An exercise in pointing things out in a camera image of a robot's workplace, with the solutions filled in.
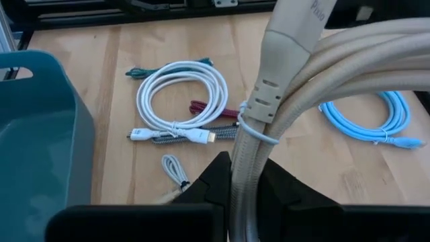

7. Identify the red braided cable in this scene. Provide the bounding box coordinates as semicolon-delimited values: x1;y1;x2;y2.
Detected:
188;99;240;119

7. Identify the small grey USB cable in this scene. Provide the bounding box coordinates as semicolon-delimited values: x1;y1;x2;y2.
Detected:
161;153;191;189

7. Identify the black white braided cable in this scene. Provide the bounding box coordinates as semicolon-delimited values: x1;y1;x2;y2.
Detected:
150;122;240;145

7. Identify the thick beige braided cable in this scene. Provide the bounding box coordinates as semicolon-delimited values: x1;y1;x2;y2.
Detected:
228;0;430;242

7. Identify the white coiled HDMI cable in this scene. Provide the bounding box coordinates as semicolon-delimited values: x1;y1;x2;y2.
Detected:
126;60;229;145

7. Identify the black metal table frame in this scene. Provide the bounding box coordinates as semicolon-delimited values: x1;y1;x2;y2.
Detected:
0;0;430;51

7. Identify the green braided cable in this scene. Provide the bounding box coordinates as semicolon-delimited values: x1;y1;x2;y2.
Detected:
125;56;214;81

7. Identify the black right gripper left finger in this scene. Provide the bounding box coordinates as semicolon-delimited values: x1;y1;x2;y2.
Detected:
45;151;232;242

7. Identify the light blue cable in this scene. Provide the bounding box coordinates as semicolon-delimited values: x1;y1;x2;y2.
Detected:
318;90;426;150

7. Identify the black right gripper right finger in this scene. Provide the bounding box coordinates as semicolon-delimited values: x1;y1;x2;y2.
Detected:
257;159;430;242

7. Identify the teal plastic bin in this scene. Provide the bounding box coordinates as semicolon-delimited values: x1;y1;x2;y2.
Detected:
0;50;95;242

